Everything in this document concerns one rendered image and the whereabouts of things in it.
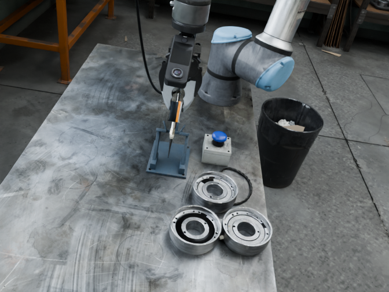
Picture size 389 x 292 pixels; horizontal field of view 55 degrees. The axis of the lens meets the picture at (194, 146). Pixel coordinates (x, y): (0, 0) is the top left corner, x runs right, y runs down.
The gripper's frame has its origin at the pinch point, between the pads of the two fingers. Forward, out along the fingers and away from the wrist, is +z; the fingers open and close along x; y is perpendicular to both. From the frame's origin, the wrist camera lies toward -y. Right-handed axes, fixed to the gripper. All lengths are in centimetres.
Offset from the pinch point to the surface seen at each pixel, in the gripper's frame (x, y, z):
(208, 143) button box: -9.5, 3.1, 11.1
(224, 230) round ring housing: -14.2, -24.5, 11.8
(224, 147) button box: -13.8, 2.5, 11.0
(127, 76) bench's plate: 19.8, 39.5, 15.5
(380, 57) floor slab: -200, 328, 95
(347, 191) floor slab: -104, 94, 95
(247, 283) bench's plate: -19.6, -33.2, 15.6
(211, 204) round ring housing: -11.4, -17.4, 12.4
